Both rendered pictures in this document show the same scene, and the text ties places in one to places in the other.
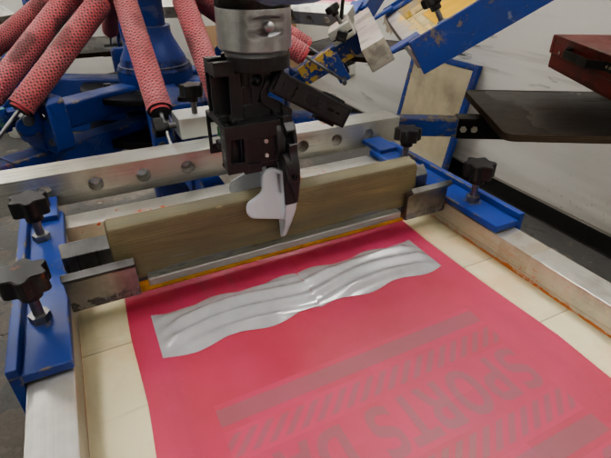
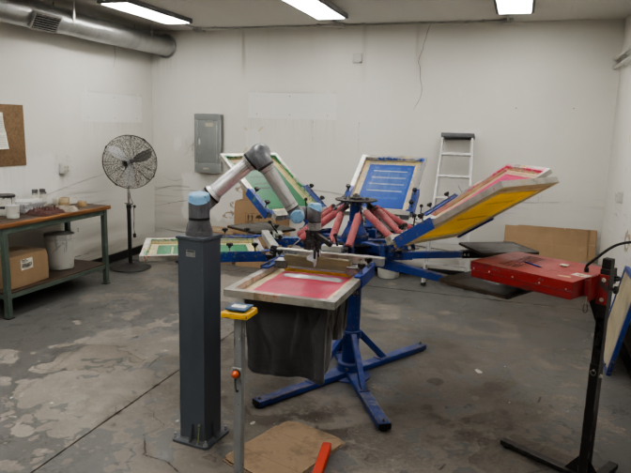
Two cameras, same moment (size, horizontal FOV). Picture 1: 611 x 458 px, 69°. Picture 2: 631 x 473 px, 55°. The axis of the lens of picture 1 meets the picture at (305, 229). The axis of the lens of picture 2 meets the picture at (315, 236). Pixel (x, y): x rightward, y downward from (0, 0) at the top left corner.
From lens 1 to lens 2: 3.09 m
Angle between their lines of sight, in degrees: 46
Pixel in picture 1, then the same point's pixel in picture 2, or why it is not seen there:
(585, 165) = not seen: outside the picture
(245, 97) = (310, 236)
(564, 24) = not seen: outside the picture
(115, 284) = (282, 265)
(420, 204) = (350, 271)
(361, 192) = (334, 264)
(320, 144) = (355, 260)
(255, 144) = (309, 245)
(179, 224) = (295, 257)
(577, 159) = not seen: outside the picture
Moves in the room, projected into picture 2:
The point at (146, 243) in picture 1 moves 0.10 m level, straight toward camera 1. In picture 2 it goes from (289, 259) to (282, 262)
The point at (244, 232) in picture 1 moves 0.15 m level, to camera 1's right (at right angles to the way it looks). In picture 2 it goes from (307, 264) to (326, 268)
